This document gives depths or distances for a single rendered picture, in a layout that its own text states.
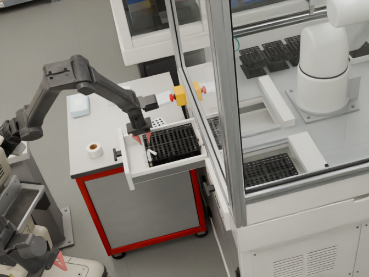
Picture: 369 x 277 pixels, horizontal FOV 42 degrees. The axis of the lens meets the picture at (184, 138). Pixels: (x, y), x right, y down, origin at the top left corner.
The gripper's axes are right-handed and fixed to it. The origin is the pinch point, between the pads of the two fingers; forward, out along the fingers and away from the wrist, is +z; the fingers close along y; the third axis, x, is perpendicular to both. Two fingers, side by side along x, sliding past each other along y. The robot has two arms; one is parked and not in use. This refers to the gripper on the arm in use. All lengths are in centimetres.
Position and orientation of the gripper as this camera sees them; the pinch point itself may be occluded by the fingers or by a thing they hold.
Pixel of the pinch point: (144, 142)
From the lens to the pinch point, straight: 199.7
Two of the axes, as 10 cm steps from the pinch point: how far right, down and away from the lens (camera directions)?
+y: -9.6, 2.9, -0.2
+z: 2.2, 7.6, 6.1
